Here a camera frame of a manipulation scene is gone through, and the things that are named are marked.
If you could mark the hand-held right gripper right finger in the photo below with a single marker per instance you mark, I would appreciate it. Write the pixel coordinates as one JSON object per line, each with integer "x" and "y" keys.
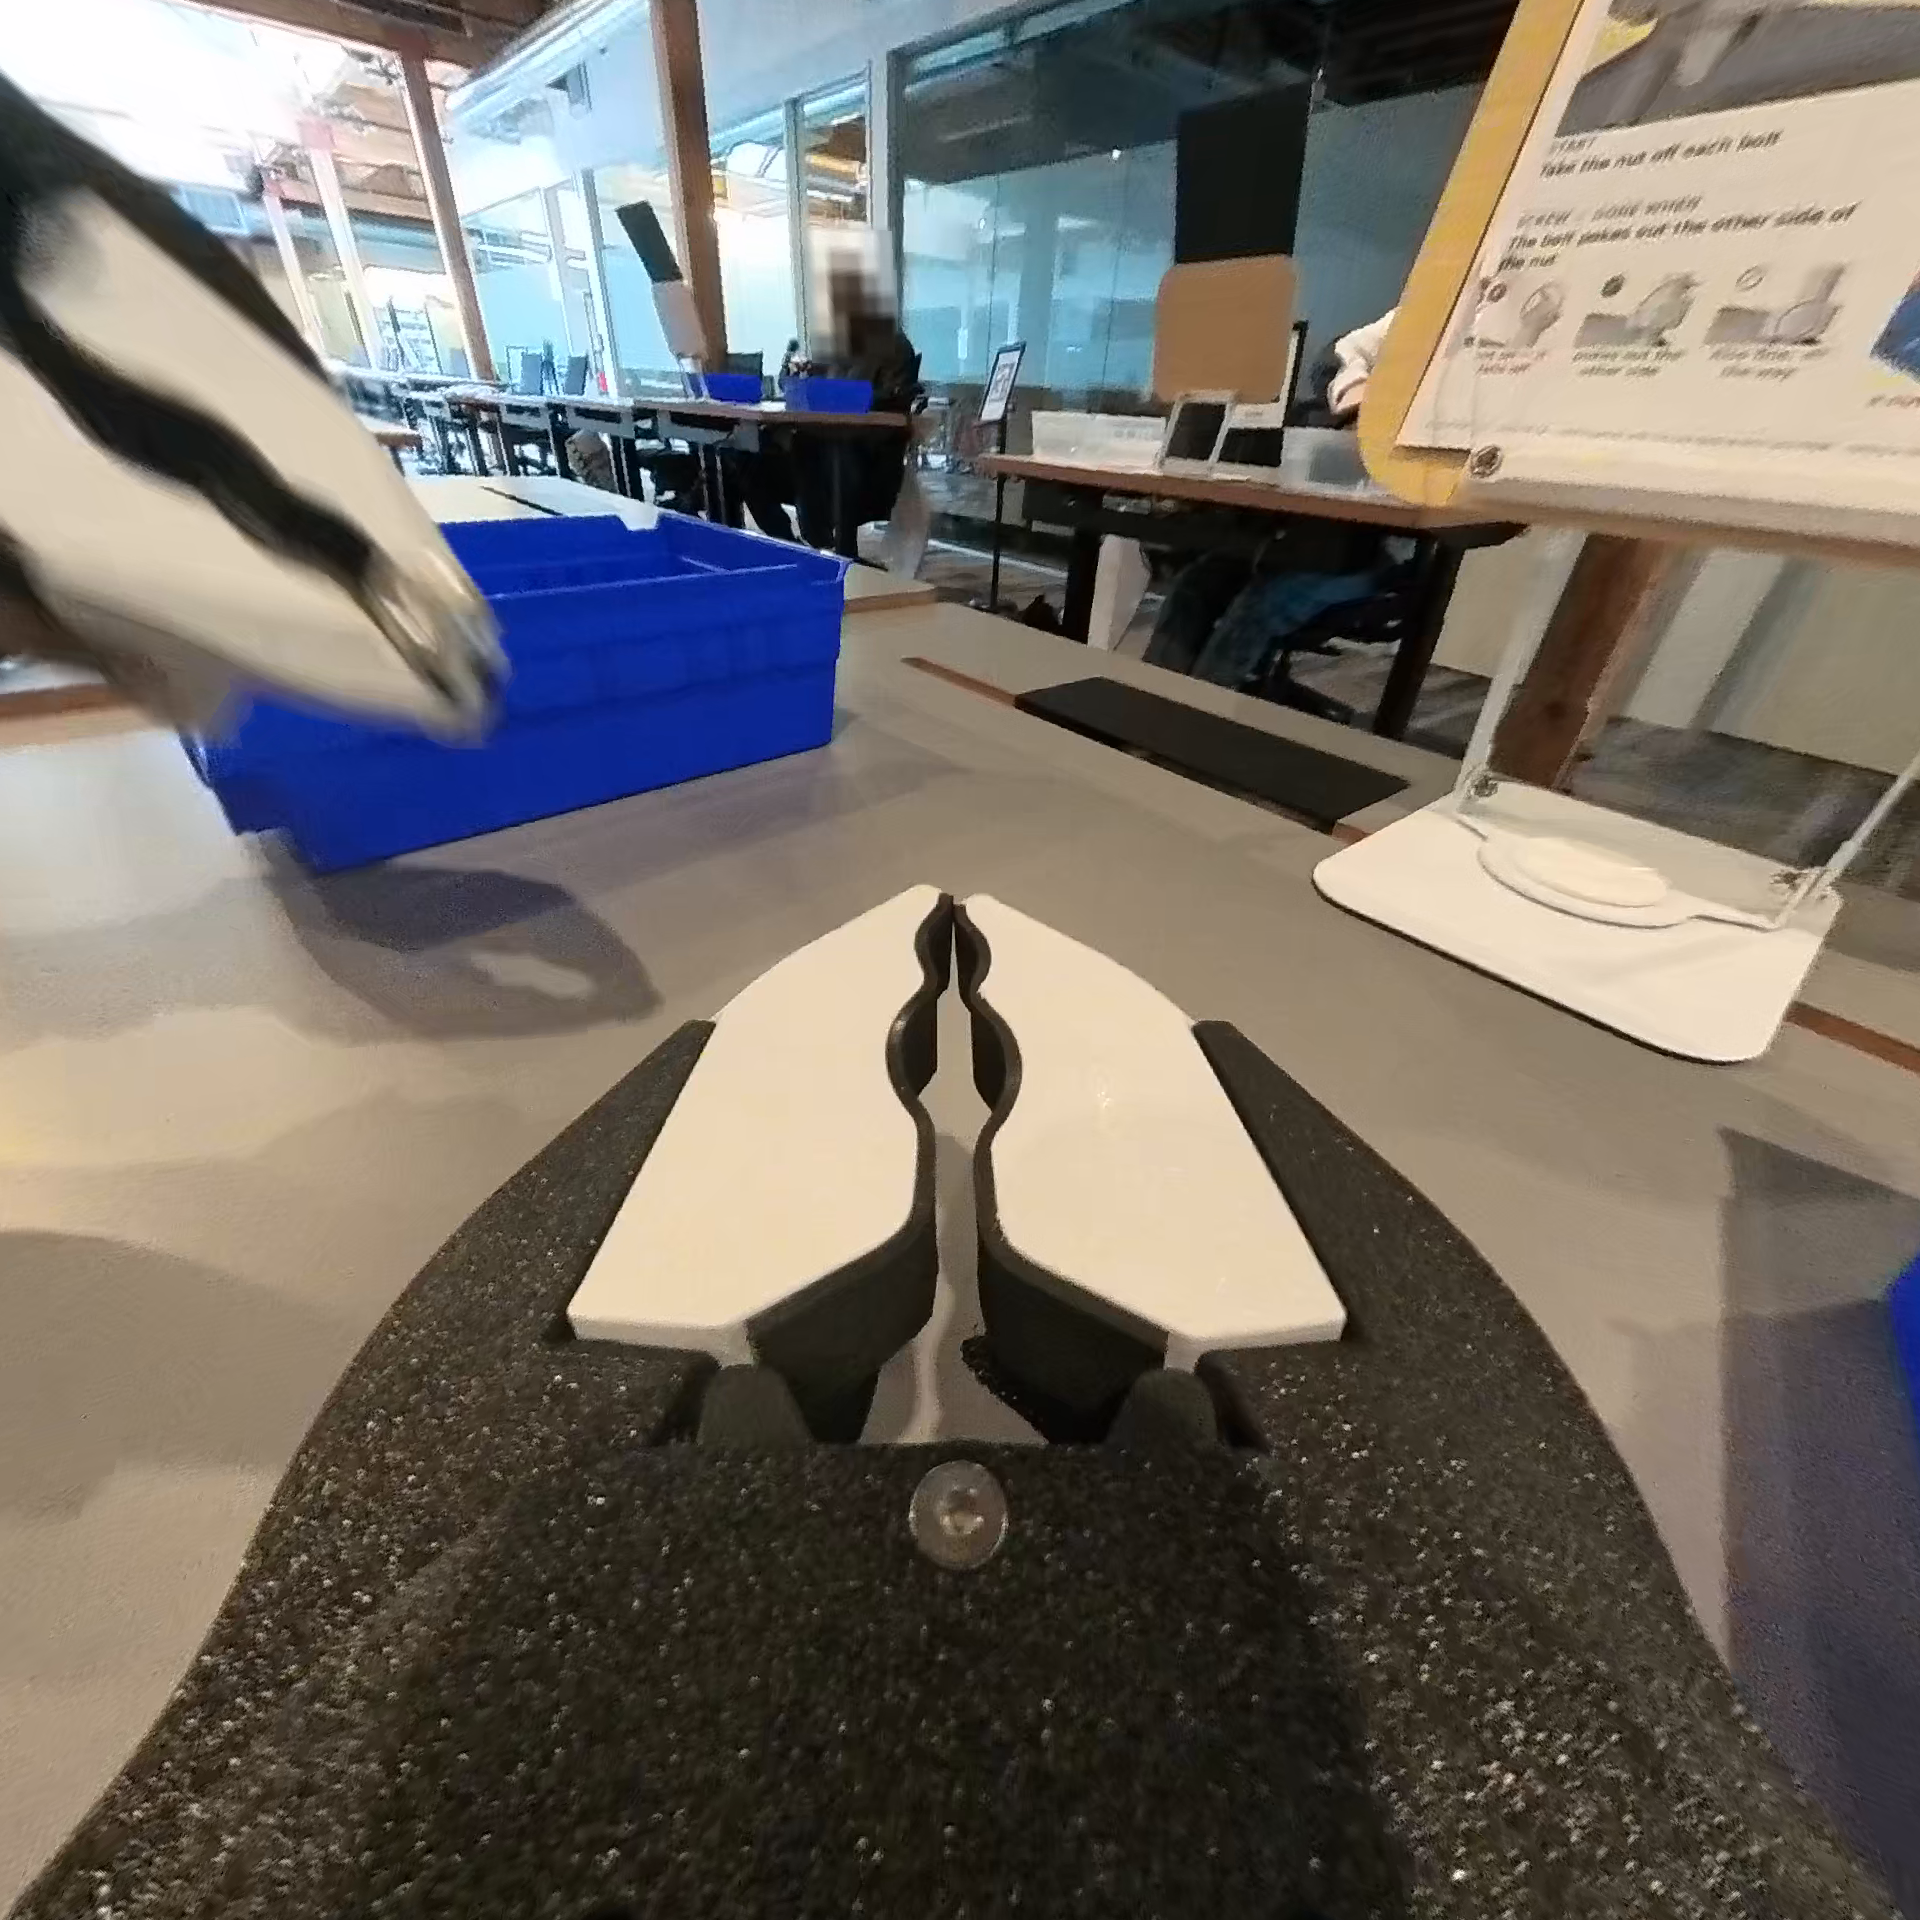
{"x": 1154, "y": 1171}

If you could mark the blue plastic object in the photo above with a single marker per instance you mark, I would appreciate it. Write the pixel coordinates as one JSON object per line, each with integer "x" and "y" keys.
{"x": 1905, "y": 1381}

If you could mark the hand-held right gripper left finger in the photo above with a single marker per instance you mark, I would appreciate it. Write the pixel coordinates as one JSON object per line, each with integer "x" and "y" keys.
{"x": 781, "y": 1155}

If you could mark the wooden post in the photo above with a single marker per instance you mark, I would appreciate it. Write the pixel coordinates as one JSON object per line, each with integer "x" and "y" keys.
{"x": 1582, "y": 660}

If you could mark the white round pad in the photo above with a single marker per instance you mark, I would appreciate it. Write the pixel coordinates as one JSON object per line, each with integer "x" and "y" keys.
{"x": 1574, "y": 879}

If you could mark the small blue bin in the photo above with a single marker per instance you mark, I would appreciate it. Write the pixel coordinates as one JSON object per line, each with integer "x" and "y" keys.
{"x": 829, "y": 394}
{"x": 734, "y": 387}

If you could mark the tablet on stand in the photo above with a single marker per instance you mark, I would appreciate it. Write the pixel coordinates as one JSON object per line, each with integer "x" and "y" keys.
{"x": 1253, "y": 438}
{"x": 1197, "y": 434}

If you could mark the clear plastic container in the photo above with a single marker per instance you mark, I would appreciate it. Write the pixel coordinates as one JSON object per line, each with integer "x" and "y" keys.
{"x": 1102, "y": 434}

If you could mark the wooden top desk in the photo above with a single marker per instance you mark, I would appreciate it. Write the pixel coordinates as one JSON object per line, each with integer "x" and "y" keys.
{"x": 1244, "y": 503}

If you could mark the long row of desks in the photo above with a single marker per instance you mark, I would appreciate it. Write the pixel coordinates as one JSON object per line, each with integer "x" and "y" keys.
{"x": 630, "y": 413}

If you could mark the black rectangular mat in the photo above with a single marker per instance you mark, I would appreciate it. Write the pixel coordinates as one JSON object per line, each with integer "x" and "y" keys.
{"x": 1215, "y": 751}

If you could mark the printed instruction sheet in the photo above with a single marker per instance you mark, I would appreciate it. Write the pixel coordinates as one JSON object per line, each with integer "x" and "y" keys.
{"x": 1695, "y": 254}

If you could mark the cork board panel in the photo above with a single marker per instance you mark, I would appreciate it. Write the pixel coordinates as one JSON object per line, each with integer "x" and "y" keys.
{"x": 1222, "y": 322}

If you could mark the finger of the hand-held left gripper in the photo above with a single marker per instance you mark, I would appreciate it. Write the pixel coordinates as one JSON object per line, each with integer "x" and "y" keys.
{"x": 225, "y": 391}
{"x": 195, "y": 600}

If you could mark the large blue plastic bin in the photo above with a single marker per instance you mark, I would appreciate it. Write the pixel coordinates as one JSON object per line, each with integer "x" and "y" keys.
{"x": 674, "y": 660}

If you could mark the clear document stand white base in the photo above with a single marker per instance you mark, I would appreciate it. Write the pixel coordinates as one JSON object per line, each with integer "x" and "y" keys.
{"x": 1650, "y": 975}

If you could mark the yellow backing board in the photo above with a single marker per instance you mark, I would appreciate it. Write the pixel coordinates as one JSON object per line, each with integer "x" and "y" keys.
{"x": 1440, "y": 331}

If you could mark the black framed floor sign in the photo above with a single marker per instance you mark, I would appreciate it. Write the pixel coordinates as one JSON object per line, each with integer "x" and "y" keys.
{"x": 1005, "y": 387}

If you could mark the black wall panel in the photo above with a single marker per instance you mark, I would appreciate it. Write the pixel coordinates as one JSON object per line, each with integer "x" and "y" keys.
{"x": 1242, "y": 173}

